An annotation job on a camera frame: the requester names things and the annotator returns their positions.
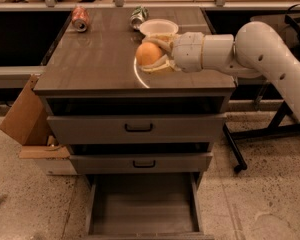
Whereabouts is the black rolling stand table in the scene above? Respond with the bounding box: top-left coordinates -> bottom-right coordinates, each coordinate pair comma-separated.
223,3 -> 300,173

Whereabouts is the orange fruit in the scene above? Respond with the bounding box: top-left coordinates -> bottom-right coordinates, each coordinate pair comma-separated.
135,42 -> 163,66

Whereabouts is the red soda can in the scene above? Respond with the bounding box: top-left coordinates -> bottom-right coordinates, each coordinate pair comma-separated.
71,6 -> 90,32

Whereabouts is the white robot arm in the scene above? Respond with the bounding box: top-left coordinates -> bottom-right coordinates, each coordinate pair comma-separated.
135,21 -> 300,123

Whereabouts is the grey middle drawer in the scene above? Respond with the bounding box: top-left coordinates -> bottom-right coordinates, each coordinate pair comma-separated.
70,152 -> 213,174

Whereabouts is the grey drawer cabinet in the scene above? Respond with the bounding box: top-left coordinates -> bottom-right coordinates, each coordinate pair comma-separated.
33,6 -> 237,185

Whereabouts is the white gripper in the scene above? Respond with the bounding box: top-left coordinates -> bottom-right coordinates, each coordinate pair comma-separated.
139,32 -> 204,73

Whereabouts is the white bowl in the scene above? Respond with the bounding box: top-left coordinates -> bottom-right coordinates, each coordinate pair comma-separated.
139,19 -> 179,36

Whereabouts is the brown cardboard box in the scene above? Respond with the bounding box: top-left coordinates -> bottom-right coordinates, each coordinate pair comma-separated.
0,75 -> 78,176

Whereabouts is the grey open bottom drawer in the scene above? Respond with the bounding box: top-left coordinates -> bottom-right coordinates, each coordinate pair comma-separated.
84,173 -> 214,240

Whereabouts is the grey top drawer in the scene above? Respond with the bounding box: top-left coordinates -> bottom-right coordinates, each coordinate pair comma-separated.
47,114 -> 225,144

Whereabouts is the green soda can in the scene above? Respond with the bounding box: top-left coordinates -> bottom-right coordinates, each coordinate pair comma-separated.
130,6 -> 149,30

